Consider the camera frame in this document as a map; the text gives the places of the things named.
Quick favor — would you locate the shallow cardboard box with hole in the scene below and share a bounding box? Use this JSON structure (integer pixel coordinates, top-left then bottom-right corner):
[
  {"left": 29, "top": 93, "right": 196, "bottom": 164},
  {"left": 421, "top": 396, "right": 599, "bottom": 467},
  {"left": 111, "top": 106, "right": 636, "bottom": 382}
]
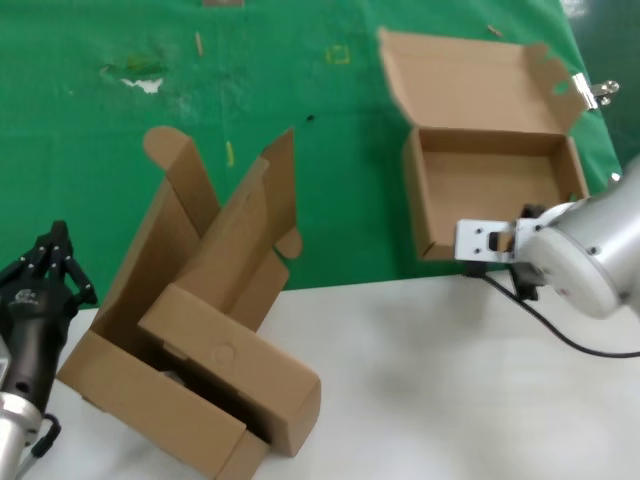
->
[{"left": 378, "top": 27, "right": 590, "bottom": 261}]

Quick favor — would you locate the silver clip with round handles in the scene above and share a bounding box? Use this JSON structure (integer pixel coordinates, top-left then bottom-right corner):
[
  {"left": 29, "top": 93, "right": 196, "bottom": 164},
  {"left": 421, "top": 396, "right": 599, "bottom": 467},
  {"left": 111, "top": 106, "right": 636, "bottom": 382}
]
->
[{"left": 572, "top": 73, "right": 620, "bottom": 112}]

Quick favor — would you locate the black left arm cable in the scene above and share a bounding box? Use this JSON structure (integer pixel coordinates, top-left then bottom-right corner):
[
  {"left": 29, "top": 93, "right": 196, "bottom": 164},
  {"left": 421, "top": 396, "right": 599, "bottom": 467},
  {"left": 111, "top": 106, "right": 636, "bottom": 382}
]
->
[{"left": 19, "top": 412, "right": 64, "bottom": 480}]

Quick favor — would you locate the large open cardboard box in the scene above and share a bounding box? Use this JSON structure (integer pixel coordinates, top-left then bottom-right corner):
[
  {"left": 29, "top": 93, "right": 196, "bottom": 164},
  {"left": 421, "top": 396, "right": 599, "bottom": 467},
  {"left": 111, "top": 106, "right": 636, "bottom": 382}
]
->
[{"left": 56, "top": 125, "right": 271, "bottom": 480}]

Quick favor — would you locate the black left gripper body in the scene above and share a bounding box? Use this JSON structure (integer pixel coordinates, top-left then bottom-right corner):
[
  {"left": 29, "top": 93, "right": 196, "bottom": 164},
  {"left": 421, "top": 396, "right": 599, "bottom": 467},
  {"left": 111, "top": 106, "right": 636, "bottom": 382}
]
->
[{"left": 0, "top": 277, "right": 80, "bottom": 407}]

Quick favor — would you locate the closed-front cardboard box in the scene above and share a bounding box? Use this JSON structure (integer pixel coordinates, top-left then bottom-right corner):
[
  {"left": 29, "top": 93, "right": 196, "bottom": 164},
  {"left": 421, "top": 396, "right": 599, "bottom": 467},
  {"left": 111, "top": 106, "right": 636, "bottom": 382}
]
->
[{"left": 137, "top": 127, "right": 322, "bottom": 459}]

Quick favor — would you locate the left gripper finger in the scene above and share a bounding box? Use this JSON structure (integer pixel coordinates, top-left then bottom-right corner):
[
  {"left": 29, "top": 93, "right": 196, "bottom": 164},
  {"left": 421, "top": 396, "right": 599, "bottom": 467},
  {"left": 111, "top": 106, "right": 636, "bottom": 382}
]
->
[
  {"left": 49, "top": 220, "right": 99, "bottom": 307},
  {"left": 0, "top": 222, "right": 57, "bottom": 290}
]

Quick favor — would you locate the green table cloth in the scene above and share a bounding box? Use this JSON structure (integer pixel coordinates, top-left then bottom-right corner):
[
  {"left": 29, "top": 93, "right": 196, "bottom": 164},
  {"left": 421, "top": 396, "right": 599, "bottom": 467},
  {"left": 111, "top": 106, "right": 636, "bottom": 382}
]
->
[{"left": 0, "top": 0, "right": 629, "bottom": 314}]

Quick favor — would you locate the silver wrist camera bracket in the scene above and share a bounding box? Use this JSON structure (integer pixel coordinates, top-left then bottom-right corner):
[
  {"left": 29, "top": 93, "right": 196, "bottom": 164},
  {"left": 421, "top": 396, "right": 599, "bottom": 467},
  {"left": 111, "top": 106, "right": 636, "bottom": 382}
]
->
[{"left": 454, "top": 218, "right": 521, "bottom": 264}]

